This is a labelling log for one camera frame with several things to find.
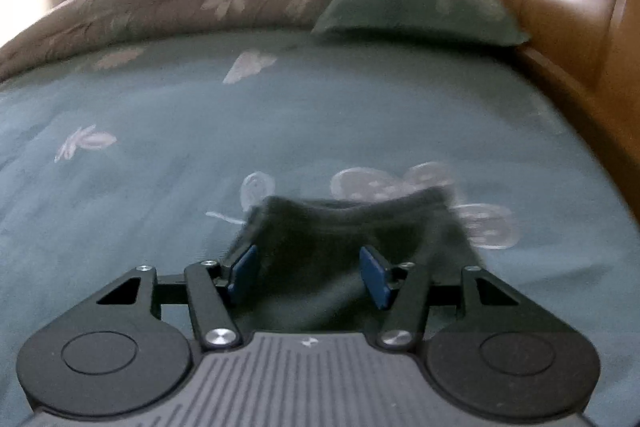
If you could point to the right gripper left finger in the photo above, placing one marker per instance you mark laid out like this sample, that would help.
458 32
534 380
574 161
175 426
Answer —
147 345

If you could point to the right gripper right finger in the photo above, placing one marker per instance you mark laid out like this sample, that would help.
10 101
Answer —
486 348

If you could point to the dark green trousers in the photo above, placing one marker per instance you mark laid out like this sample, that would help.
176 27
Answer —
294 266

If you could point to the green floral bed sheet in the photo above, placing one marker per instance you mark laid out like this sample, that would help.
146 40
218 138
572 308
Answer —
150 154

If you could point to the green patterned pillow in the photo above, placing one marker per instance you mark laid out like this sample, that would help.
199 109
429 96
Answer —
484 21

